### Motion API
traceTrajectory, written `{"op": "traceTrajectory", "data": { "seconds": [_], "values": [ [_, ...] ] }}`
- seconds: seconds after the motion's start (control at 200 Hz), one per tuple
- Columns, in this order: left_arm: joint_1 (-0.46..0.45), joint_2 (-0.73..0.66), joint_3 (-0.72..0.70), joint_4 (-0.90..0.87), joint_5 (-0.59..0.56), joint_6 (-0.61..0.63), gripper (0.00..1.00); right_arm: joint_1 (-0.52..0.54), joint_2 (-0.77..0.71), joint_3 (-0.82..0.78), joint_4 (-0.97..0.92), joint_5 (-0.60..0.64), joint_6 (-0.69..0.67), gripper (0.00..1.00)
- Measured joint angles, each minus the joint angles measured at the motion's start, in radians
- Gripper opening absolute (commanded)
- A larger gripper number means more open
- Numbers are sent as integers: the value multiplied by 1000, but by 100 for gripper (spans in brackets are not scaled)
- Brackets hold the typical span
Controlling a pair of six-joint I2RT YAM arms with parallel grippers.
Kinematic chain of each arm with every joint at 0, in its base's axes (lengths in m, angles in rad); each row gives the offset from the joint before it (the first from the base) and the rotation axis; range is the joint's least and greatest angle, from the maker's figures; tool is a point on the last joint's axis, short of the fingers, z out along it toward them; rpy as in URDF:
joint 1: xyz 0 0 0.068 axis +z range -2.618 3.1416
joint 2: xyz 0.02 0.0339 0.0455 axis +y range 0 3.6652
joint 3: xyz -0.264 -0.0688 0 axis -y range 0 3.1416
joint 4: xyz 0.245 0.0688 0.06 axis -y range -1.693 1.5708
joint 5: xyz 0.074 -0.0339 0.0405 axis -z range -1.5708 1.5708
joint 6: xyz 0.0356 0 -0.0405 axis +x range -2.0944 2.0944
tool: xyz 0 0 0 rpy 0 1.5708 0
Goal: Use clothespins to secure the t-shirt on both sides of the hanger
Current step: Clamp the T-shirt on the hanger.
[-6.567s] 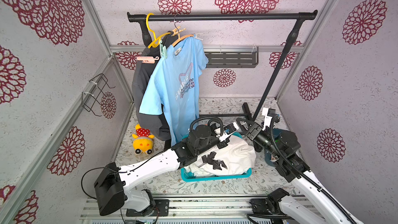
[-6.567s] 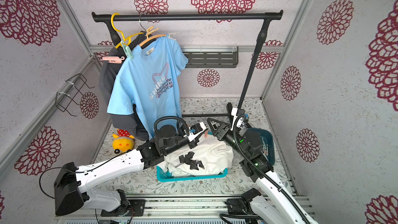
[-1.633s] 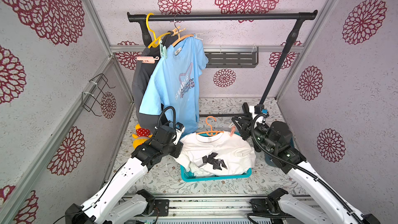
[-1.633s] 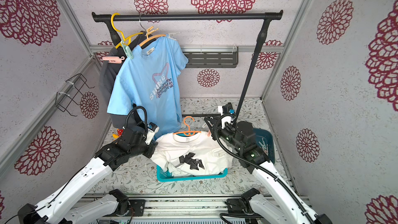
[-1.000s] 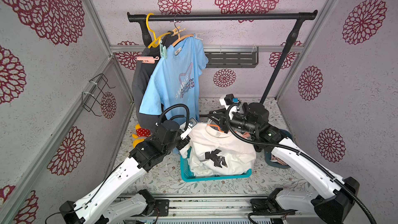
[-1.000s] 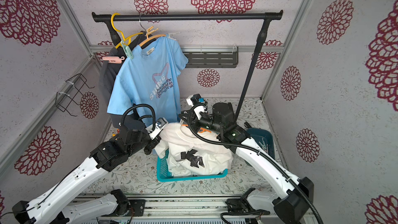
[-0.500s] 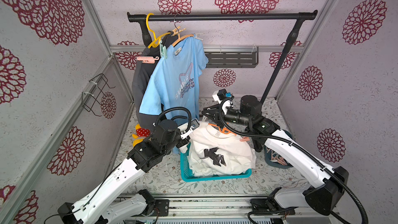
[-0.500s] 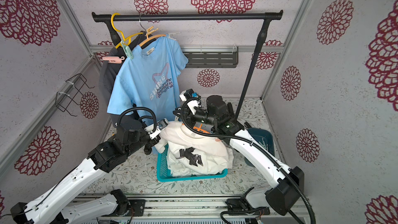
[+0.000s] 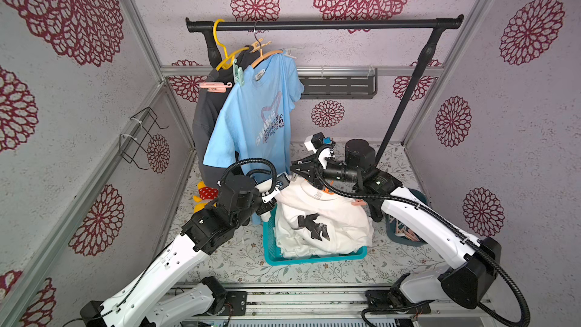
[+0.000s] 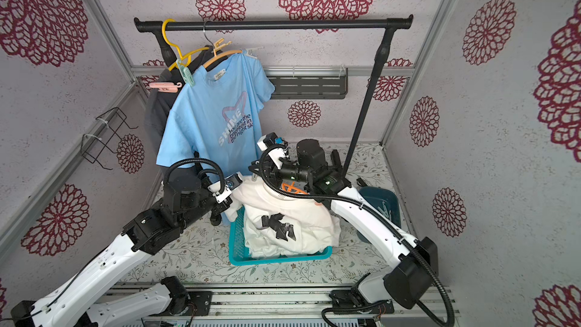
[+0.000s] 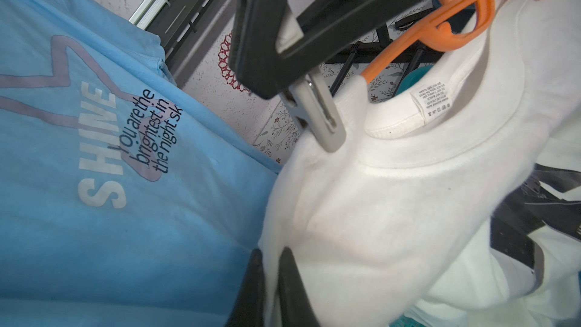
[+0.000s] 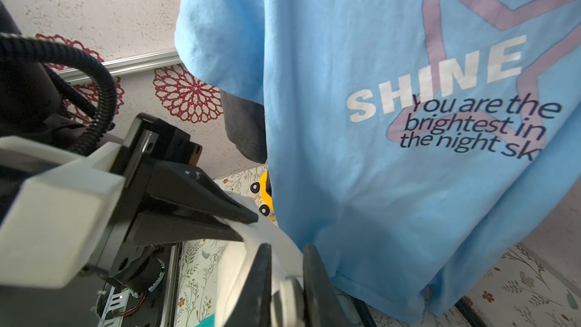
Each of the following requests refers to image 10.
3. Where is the pink clothespin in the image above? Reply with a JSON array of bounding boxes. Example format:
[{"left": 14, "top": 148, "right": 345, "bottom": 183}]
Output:
[{"left": 149, "top": 82, "right": 183, "bottom": 93}]

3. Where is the light blue garment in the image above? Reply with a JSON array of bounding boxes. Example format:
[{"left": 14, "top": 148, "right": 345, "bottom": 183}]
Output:
[{"left": 157, "top": 54, "right": 275, "bottom": 176}]

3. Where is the dark teal clothespin bin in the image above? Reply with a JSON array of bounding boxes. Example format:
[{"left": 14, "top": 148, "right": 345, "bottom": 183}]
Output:
[{"left": 359, "top": 186, "right": 402, "bottom": 227}]

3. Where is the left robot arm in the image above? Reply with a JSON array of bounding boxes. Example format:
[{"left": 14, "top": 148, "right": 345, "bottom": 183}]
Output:
[{"left": 10, "top": 174, "right": 241, "bottom": 326}]

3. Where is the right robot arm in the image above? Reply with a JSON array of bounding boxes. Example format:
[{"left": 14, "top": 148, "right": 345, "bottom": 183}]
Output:
[{"left": 257, "top": 133, "right": 438, "bottom": 309}]

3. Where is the black wall shelf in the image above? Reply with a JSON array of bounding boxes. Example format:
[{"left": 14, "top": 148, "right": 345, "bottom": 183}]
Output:
[{"left": 266, "top": 68, "right": 348, "bottom": 100}]

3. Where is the orange plastic hanger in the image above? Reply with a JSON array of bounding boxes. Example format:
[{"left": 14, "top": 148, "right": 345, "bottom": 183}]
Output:
[{"left": 281, "top": 183, "right": 307, "bottom": 195}]

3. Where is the grey clothespin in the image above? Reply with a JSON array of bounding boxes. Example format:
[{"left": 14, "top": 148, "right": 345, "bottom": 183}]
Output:
[{"left": 245, "top": 46, "right": 264, "bottom": 59}]

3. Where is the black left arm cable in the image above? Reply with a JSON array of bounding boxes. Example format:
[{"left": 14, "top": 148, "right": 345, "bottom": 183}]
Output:
[{"left": 162, "top": 157, "right": 226, "bottom": 192}]

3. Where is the yellow plastic hanger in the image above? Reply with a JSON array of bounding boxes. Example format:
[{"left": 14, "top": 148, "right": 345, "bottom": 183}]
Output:
[{"left": 160, "top": 18, "right": 212, "bottom": 71}]

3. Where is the colourful clothespins pile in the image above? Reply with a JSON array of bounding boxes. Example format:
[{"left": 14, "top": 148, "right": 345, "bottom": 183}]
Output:
[{"left": 375, "top": 200, "right": 392, "bottom": 221}]

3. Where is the white t-shirt black print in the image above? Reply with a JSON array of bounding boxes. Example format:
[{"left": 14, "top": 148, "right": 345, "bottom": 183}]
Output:
[{"left": 225, "top": 176, "right": 341, "bottom": 261}]

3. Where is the teal laundry basket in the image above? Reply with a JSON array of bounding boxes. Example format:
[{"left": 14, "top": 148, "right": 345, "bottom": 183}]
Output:
[{"left": 228, "top": 206, "right": 333, "bottom": 266}]

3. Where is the mint green clothespin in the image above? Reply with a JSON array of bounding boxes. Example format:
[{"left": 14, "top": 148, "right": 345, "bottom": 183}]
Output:
[{"left": 176, "top": 61, "right": 195, "bottom": 86}]

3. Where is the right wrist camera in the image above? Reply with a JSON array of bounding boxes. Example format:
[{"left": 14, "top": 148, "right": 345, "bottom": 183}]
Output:
[{"left": 257, "top": 133, "right": 289, "bottom": 170}]

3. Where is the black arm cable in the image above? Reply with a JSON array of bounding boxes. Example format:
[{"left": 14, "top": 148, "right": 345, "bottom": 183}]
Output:
[
  {"left": 162, "top": 157, "right": 226, "bottom": 192},
  {"left": 258, "top": 142, "right": 455, "bottom": 327}
]

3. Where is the beige clothespin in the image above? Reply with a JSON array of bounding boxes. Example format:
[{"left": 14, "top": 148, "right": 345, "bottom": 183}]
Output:
[{"left": 213, "top": 38, "right": 228, "bottom": 55}]

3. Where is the black wire wall basket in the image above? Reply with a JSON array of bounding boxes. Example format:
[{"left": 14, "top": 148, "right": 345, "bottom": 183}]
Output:
[{"left": 80, "top": 107, "right": 139, "bottom": 171}]

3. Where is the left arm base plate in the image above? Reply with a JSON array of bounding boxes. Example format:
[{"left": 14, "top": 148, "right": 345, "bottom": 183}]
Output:
[{"left": 154, "top": 291, "right": 213, "bottom": 317}]

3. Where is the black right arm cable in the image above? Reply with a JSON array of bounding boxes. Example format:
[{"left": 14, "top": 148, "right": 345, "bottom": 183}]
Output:
[{"left": 258, "top": 142, "right": 455, "bottom": 327}]

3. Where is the black clothes rack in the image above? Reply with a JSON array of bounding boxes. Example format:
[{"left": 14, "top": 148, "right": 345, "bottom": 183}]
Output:
[{"left": 133, "top": 14, "right": 415, "bottom": 178}]

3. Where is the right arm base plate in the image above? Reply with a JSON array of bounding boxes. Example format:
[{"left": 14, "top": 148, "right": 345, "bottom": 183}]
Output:
[{"left": 329, "top": 289, "right": 395, "bottom": 315}]

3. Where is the dark grey t-shirt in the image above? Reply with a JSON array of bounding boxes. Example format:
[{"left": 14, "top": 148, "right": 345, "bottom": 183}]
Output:
[{"left": 144, "top": 50, "right": 213, "bottom": 181}]

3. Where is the wooden hanger metal hook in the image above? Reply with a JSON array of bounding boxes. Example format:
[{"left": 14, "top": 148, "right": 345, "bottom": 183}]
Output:
[{"left": 202, "top": 20, "right": 243, "bottom": 70}]

